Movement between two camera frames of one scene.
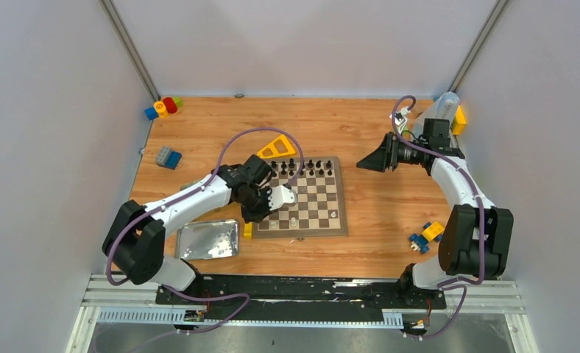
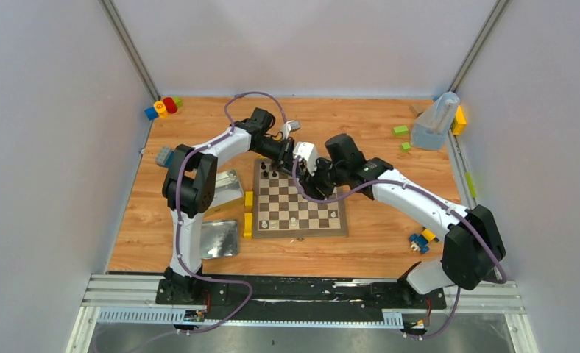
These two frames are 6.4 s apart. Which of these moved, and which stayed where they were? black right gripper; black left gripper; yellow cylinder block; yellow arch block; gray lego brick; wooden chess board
Moved: black right gripper; black left gripper
Stayed: wooden chess board; yellow cylinder block; yellow arch block; gray lego brick
